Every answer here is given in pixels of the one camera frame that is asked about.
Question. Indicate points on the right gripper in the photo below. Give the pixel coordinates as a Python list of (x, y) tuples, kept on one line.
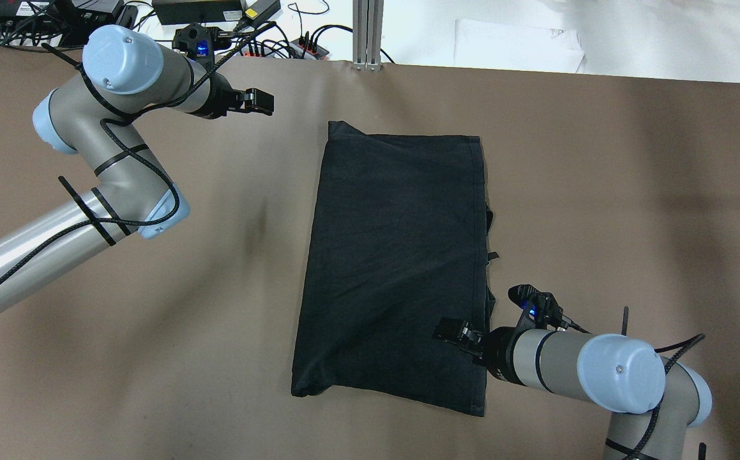
[(498, 349)]

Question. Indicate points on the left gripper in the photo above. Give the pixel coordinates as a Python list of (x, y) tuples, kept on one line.
[(219, 102)]

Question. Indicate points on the black printed t-shirt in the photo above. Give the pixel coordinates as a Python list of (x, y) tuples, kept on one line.
[(399, 241)]

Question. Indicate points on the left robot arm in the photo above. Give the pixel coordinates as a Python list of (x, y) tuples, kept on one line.
[(122, 75)]

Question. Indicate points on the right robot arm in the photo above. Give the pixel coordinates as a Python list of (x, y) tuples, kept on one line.
[(653, 400)]

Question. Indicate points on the black power adapter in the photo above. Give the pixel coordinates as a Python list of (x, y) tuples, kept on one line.
[(185, 12)]

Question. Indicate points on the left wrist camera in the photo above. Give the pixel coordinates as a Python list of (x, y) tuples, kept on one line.
[(200, 43)]

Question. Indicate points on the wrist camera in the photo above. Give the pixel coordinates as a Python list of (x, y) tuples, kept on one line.
[(540, 310), (200, 43)]

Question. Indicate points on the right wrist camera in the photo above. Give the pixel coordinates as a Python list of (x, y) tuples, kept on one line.
[(540, 310)]

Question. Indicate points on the aluminium frame post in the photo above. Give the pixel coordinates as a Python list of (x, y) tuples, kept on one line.
[(366, 35)]

